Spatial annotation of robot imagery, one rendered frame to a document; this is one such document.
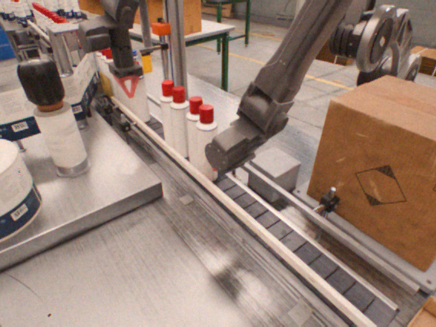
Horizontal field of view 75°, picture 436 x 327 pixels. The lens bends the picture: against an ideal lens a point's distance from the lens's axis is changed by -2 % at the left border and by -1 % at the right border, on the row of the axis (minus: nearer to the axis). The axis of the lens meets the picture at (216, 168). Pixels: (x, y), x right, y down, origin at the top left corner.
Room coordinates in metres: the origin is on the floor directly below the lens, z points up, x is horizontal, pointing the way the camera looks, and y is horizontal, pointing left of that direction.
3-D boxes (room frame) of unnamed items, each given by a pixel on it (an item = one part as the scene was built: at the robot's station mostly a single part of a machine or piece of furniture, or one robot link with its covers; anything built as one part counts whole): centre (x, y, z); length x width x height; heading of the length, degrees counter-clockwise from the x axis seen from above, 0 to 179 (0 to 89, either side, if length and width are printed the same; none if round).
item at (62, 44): (1.15, 0.55, 1.01); 0.14 x 0.13 x 0.26; 37
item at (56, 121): (0.64, 0.40, 1.03); 0.09 x 0.09 x 0.30
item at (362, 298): (0.87, 0.22, 0.86); 1.65 x 0.08 x 0.04; 37
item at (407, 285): (0.66, 0.02, 0.96); 1.07 x 0.01 x 0.01; 37
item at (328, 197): (0.41, -0.21, 0.91); 0.07 x 0.03 x 0.16; 127
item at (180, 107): (0.71, 0.10, 0.98); 0.05 x 0.05 x 0.20
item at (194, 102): (0.64, 0.05, 0.98); 0.05 x 0.05 x 0.20
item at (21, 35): (2.35, 1.49, 0.71); 0.15 x 0.12 x 0.34; 127
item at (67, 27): (1.15, 0.56, 1.14); 0.14 x 0.11 x 0.01; 37
